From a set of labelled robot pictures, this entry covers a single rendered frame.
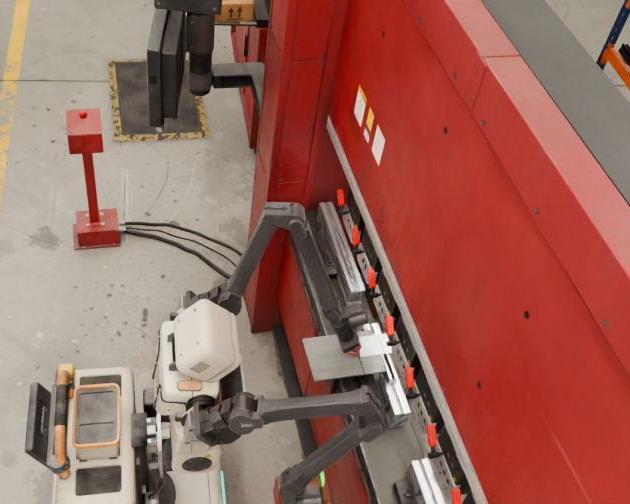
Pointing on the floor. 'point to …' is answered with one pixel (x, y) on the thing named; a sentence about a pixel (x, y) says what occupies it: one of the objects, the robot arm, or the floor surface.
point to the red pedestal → (88, 222)
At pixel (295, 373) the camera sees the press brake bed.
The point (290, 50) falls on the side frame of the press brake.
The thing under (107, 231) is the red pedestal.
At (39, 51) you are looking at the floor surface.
